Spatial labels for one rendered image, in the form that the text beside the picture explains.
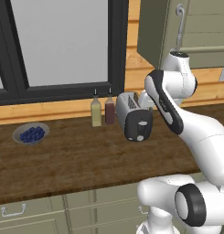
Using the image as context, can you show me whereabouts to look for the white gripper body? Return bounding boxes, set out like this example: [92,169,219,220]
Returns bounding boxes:
[139,90,155,109]

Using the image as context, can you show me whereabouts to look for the silver and black toaster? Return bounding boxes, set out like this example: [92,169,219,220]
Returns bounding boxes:
[115,91,155,143]

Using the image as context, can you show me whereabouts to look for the dark red sauce bottle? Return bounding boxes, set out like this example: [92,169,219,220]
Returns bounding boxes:
[104,88,116,125]

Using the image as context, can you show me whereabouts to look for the yellow oil bottle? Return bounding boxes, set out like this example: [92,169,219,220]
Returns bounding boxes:
[91,89,103,128]

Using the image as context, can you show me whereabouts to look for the black framed window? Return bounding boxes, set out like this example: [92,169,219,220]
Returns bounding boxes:
[0,0,130,107]

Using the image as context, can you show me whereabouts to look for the olive drawer front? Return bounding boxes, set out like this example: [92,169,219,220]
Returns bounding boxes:
[0,196,67,223]
[67,201,152,231]
[65,186,143,210]

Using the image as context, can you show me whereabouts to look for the blueberries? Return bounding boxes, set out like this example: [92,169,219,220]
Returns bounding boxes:
[19,126,46,144]

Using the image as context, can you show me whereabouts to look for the grey bowl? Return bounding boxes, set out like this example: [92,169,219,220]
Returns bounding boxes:
[12,122,50,146]

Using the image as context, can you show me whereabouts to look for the olive wall cupboard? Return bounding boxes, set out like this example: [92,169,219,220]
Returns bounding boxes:
[136,0,224,70]

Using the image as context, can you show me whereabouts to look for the silver cupboard door handle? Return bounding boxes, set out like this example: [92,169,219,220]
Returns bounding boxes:
[175,3,187,51]

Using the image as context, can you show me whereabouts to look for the silver drawer handle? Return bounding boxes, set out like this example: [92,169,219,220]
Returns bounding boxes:
[137,206,150,216]
[0,203,27,218]

